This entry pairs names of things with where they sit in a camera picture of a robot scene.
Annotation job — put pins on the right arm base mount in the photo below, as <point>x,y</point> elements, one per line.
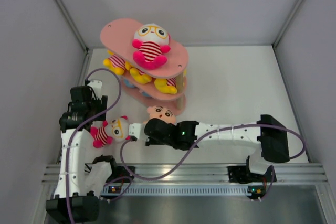
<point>242,175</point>

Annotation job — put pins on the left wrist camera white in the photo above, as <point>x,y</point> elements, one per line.
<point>96,85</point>

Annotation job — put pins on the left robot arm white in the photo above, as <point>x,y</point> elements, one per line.
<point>76,197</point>

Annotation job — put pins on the blue-shorts plush on bottom shelf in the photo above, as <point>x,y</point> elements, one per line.
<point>128,83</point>

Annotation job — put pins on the yellow plush toy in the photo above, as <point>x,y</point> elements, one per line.
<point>139,76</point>
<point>116,64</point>

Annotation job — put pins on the white plush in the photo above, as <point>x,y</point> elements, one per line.
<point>116,130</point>
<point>151,42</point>

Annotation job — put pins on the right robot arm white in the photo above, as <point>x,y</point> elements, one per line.
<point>267,136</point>

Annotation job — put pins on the perforated cable tray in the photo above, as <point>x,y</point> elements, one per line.
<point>176,190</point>

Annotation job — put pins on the blue-shorts plush on shelf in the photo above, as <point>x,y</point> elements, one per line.
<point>128,83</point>
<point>145,94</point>

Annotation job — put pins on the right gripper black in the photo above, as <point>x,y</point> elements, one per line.
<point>152,141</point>

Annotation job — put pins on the peach-faced plush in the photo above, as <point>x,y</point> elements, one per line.
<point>162,113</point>

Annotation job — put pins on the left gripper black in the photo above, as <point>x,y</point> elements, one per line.
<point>101,104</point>

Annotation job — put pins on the pink three-tier shelf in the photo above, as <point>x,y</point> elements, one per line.
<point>118,35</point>

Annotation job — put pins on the aluminium frame rail front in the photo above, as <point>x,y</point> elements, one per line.
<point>286,174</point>

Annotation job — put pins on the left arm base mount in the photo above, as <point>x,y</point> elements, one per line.
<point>125,179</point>

